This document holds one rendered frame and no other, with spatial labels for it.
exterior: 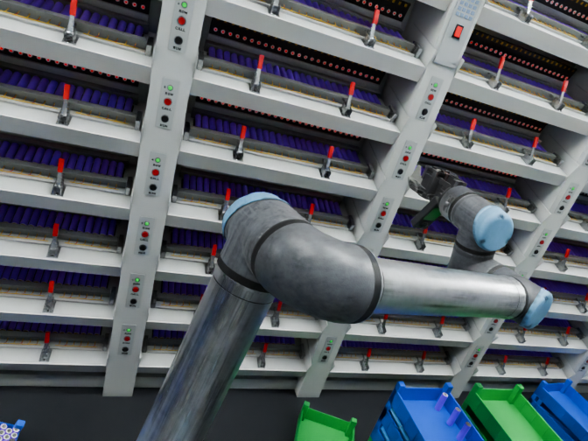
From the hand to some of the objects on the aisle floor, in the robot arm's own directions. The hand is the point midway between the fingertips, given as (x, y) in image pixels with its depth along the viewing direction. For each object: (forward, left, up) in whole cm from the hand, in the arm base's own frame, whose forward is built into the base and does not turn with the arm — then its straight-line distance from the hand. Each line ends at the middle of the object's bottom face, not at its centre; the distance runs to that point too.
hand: (411, 179), depth 124 cm
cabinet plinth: (+19, +36, -96) cm, 104 cm away
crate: (-13, -2, -97) cm, 98 cm away
